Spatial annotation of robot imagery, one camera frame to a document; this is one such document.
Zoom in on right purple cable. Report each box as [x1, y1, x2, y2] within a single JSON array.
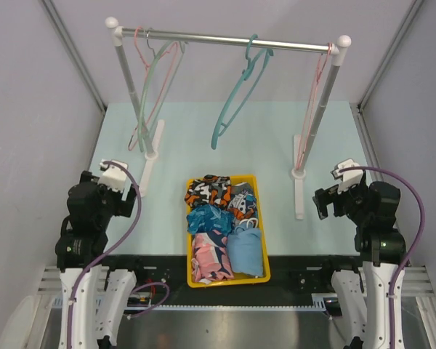
[[338, 166, 427, 349]]

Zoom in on camouflage orange black shorts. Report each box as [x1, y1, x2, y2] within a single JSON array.
[[184, 174, 232, 209]]

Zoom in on teal plastic hanger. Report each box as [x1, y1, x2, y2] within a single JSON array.
[[211, 34, 274, 150]]

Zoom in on white and metal clothes rack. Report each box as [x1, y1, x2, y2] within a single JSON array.
[[105, 17, 352, 220]]

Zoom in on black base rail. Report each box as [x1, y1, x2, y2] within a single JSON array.
[[96, 254, 367, 309]]

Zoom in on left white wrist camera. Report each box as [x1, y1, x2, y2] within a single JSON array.
[[97, 159, 127, 193]]

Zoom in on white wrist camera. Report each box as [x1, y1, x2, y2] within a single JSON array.
[[97, 159, 127, 193], [331, 159, 364, 194]]

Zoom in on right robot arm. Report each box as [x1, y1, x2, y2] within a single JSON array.
[[313, 181, 405, 348]]

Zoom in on grey printed shorts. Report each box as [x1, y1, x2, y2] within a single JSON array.
[[227, 182, 258, 222]]

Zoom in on pale green plastic hanger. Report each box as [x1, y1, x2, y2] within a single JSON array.
[[136, 41, 186, 152]]

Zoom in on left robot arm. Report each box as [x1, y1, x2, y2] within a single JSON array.
[[55, 165, 146, 348]]

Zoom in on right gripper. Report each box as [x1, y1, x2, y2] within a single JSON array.
[[312, 177, 371, 224]]

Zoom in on light blue shorts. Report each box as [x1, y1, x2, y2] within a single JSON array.
[[227, 218, 263, 278]]

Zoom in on blue patterned shorts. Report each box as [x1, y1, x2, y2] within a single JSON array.
[[186, 204, 234, 236]]

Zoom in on pink and navy shorts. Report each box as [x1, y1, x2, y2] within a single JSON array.
[[191, 230, 234, 284]]

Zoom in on yellow plastic bin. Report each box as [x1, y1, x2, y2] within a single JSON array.
[[187, 174, 270, 288]]

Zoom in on purple cable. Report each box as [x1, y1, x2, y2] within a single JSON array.
[[338, 166, 427, 349], [65, 161, 143, 349]]

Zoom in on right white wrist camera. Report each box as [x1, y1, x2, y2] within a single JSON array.
[[331, 159, 364, 194]]

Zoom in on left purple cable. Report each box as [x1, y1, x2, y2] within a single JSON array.
[[65, 161, 143, 349]]

